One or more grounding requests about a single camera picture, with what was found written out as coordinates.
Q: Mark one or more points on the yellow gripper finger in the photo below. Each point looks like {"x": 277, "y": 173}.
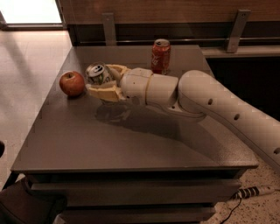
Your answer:
{"x": 117, "y": 71}
{"x": 108, "y": 91}

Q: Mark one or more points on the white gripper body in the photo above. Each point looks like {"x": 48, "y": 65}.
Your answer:
{"x": 136, "y": 84}

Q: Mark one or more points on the white green 7up can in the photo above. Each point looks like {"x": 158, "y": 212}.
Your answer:
{"x": 98, "y": 73}

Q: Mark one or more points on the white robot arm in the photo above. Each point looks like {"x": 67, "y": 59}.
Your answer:
{"x": 194, "y": 95}

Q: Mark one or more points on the red coca-cola can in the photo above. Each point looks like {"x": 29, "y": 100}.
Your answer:
{"x": 160, "y": 56}

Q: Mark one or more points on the red apple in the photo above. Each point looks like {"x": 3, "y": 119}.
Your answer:
{"x": 72, "y": 83}

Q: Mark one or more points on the grey drawer cabinet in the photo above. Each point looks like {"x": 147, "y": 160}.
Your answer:
{"x": 126, "y": 164}

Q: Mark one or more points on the dark brown chair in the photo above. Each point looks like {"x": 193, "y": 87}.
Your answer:
{"x": 20, "y": 205}

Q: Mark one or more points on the white power strip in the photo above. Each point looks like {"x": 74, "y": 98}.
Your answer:
{"x": 253, "y": 191}

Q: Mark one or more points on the left metal bracket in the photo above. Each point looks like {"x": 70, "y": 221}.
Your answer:
{"x": 109, "y": 28}

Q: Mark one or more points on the metal bracket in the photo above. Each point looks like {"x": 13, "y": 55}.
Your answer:
{"x": 109, "y": 28}
{"x": 238, "y": 26}

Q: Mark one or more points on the wooden wall counter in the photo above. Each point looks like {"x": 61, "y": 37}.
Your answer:
{"x": 206, "y": 23}

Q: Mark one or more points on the right metal bracket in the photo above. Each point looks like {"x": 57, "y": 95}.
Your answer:
{"x": 238, "y": 26}

